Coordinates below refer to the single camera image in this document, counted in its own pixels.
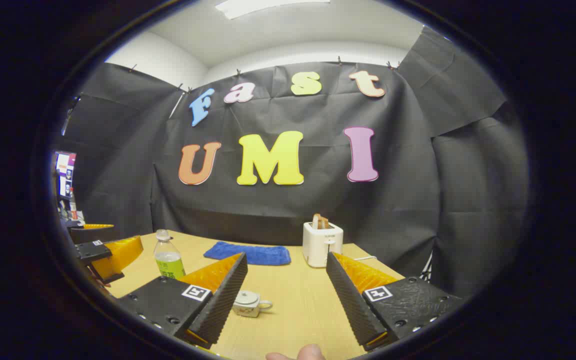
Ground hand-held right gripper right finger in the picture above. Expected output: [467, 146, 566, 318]
[326, 251, 464, 352]

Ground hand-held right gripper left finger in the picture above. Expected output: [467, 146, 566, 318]
[117, 252, 249, 350]

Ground white teacup lid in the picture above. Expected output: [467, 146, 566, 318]
[235, 290, 261, 307]

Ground white floral teacup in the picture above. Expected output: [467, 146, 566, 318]
[232, 290, 274, 318]

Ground green label water bottle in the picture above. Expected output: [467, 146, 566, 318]
[154, 229, 187, 280]

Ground blue towel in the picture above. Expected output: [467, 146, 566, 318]
[203, 241, 292, 266]

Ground white toaster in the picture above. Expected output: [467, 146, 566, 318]
[302, 221, 344, 268]

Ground colourful display screen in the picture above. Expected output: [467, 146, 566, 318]
[54, 151, 77, 201]

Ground black backdrop cloth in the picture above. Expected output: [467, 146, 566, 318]
[60, 25, 531, 301]

